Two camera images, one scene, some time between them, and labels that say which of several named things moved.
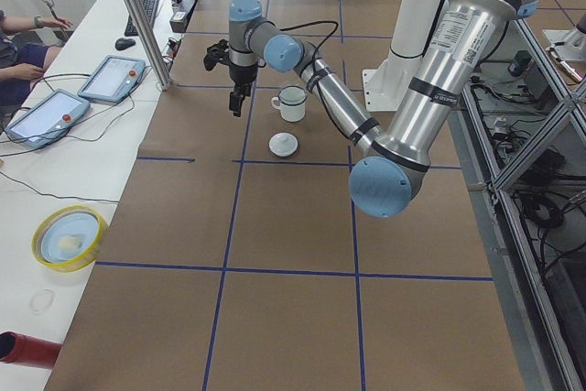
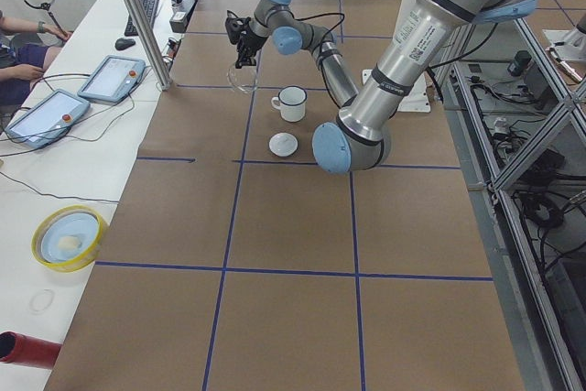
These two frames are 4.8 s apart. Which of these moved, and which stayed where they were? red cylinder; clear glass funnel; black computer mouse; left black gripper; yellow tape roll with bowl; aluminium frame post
Moved: clear glass funnel; left black gripper
Stayed: red cylinder; aluminium frame post; black computer mouse; yellow tape roll with bowl
